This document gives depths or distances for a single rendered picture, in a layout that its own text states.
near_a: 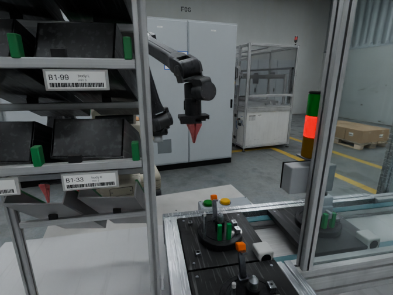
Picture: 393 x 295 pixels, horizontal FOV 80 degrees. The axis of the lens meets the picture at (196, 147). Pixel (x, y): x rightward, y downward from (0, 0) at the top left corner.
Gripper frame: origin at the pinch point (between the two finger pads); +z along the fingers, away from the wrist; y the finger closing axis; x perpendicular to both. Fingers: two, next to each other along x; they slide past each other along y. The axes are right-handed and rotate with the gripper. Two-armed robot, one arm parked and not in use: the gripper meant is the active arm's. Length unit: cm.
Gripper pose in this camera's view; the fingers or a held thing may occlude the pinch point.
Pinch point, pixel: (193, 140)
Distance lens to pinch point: 84.0
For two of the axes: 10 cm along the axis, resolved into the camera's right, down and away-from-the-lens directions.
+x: -1.8, -2.6, 9.5
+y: 9.8, -0.7, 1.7
